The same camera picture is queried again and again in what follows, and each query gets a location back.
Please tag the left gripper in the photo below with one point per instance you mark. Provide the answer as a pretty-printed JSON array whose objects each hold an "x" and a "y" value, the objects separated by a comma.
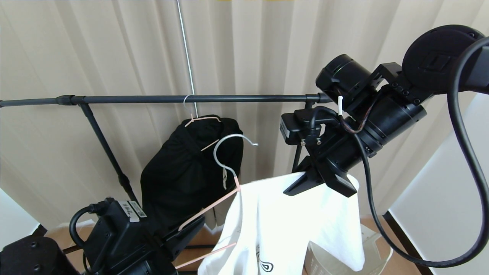
[{"x": 153, "y": 263}]

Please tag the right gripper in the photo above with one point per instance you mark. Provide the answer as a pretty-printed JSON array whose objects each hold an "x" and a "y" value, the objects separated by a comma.
[{"x": 389, "y": 118}]

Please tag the pink clothes hanger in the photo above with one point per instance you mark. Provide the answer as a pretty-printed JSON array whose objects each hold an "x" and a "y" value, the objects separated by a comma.
[
  {"x": 202, "y": 118},
  {"x": 208, "y": 209}
]

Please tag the black shorts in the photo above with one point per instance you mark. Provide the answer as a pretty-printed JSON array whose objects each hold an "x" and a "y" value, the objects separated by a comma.
[{"x": 179, "y": 179}]

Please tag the white garment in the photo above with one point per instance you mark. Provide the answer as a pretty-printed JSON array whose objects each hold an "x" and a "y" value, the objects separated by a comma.
[{"x": 286, "y": 221}]

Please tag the white laundry basket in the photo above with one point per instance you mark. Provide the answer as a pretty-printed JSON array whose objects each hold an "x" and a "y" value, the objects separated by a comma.
[{"x": 376, "y": 248}]

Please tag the black clothes rack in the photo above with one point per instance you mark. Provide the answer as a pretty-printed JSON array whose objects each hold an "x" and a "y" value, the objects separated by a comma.
[{"x": 133, "y": 99}]

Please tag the beige curtain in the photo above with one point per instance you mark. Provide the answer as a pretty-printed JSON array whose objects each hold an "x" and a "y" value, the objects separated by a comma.
[{"x": 95, "y": 46}]

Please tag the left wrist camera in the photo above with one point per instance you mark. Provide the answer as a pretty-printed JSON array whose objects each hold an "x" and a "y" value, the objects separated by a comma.
[{"x": 114, "y": 233}]

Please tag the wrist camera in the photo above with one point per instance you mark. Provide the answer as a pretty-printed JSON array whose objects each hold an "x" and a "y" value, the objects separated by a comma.
[
  {"x": 296, "y": 130},
  {"x": 114, "y": 233}
]

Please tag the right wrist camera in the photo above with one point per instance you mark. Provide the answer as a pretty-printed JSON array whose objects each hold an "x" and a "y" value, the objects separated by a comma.
[{"x": 296, "y": 130}]

